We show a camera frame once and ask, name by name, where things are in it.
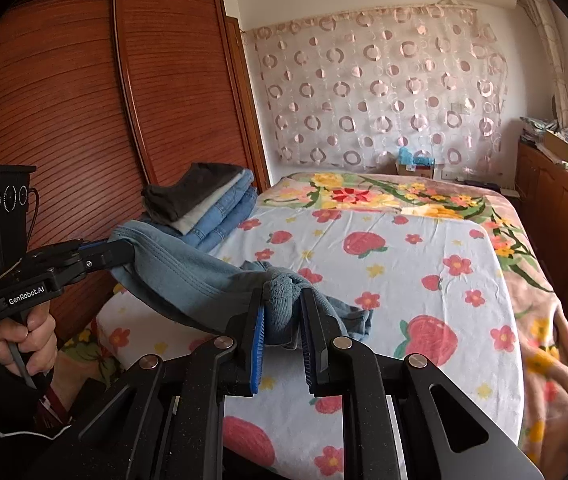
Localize light grey folded pants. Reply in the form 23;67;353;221
171;170;255;235

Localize bed with floral sheet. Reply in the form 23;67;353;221
59;172;568;466

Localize strawberry print sheet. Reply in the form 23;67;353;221
95;205;525;480

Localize person's left hand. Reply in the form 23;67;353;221
0;302;59;378

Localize dark grey folded pants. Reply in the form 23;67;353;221
141;162;242;226

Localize pale window curtain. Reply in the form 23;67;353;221
514;0;568;131

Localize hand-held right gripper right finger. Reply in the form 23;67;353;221
300;287;545;480

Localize cardboard box with blue cloth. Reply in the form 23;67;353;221
395;147;436;179

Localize wooden wardrobe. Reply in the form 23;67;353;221
0;0;271;356

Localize open cardboard box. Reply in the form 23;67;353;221
544;130;568;166

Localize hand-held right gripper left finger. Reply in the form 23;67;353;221
29;287;266;480

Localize wooden cabinet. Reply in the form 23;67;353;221
514;140;568;326

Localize circle patterned wall curtain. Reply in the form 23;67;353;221
241;2;510;168

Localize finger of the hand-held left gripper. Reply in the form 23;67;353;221
81;240;136;276
71;239;115;254

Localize blue folded jeans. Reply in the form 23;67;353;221
184;172;258;248
136;195;260;256

